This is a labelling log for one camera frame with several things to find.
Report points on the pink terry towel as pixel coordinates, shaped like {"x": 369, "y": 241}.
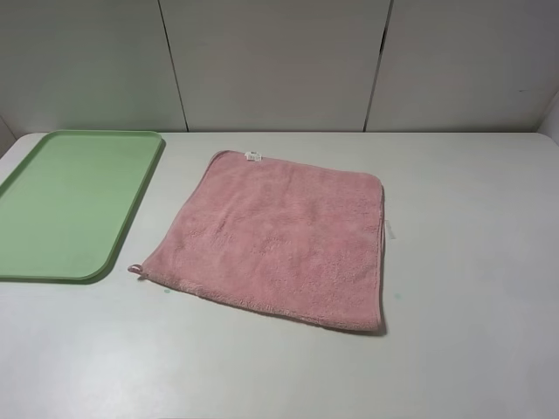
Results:
{"x": 279, "y": 238}

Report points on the green plastic tray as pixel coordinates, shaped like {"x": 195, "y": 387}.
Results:
{"x": 67, "y": 206}

